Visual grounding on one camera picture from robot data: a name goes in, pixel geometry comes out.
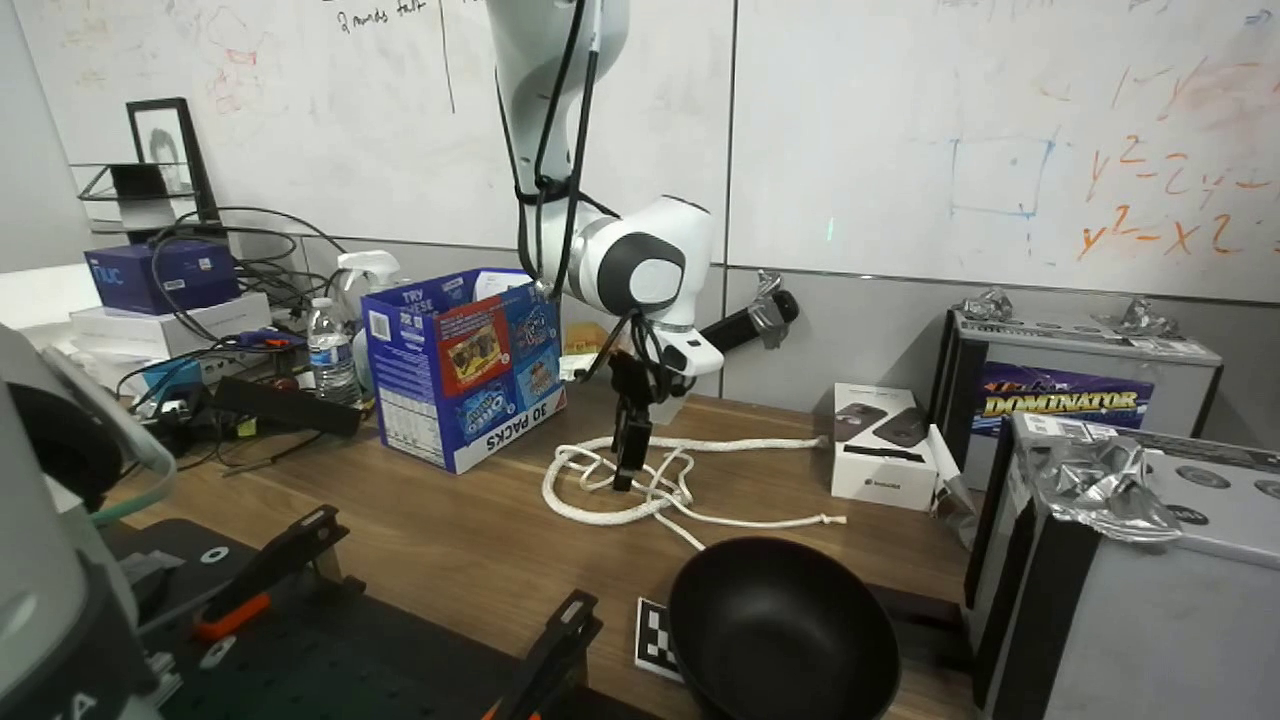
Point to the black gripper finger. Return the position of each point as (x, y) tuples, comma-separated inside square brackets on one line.
[(621, 477), (637, 451)]

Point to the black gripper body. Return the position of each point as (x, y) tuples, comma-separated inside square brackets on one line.
[(659, 368)]

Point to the grey robot base foreground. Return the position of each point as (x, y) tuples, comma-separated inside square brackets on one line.
[(68, 626)]

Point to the blue snack cardboard box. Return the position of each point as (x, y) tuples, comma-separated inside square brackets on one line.
[(460, 365)]

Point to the small white product box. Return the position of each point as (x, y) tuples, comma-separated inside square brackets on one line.
[(884, 451)]

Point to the Dominator battery box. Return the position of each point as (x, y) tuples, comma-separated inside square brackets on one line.
[(996, 361)]

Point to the dark blue small box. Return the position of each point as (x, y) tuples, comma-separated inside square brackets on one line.
[(163, 279)]

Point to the black tube with foil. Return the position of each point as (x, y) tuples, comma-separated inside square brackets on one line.
[(765, 320)]

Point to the fiducial marker tag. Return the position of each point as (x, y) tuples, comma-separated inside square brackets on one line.
[(648, 643)]

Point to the black frying pan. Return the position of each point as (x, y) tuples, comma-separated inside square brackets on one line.
[(770, 630)]

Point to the black clamp front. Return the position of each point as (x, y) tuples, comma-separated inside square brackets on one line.
[(552, 664)]

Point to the clear plastic water bottle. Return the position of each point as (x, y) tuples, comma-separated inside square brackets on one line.
[(331, 355)]

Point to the black flat device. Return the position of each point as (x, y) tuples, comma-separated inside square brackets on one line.
[(286, 405)]

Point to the black clamp with orange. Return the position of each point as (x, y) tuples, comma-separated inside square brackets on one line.
[(224, 587)]

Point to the grey battery with foil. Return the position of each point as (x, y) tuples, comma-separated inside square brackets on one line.
[(1124, 578)]

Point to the black picture frame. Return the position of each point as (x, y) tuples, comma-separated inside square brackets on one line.
[(166, 138)]

